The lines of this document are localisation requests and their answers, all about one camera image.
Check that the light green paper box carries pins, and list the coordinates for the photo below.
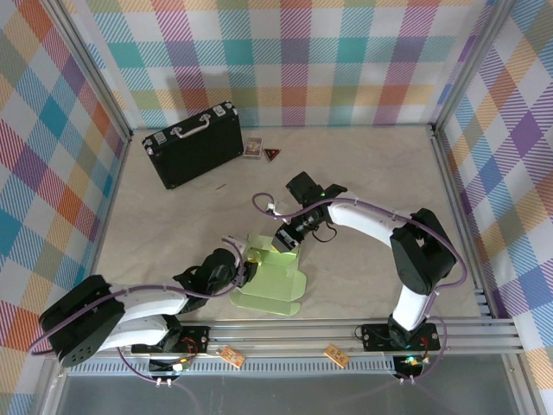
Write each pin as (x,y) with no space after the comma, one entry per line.
(272,281)

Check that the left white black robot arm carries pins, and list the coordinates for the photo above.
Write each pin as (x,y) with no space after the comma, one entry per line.
(147,298)

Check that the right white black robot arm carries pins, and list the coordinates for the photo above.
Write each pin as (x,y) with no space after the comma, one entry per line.
(363,220)

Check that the small playing card box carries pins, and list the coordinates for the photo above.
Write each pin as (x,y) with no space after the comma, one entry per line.
(253,148)

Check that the black red triangular badge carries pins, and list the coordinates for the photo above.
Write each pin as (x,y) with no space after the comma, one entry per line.
(271,153)

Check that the small orange circuit board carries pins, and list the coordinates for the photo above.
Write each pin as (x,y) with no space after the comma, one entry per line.
(232,357)
(336,355)

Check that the small green controller board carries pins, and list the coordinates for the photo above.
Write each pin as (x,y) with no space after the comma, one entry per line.
(183,366)
(410,361)

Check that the grey metal panel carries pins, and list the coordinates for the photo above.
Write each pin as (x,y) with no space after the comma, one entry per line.
(281,395)

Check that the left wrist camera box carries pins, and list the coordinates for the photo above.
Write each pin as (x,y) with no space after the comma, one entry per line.
(235,243)

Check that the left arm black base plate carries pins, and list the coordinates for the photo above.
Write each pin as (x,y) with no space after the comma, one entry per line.
(194,339)

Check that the long aluminium frame rail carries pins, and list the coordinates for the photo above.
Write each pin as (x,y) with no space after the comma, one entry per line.
(281,337)

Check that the aluminium side rail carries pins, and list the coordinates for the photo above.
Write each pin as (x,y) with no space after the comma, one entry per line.
(453,194)

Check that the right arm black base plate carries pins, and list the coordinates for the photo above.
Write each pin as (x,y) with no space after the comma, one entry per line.
(376,337)

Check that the aluminium corner post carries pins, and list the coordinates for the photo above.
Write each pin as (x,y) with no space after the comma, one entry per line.
(90,65)
(468,65)

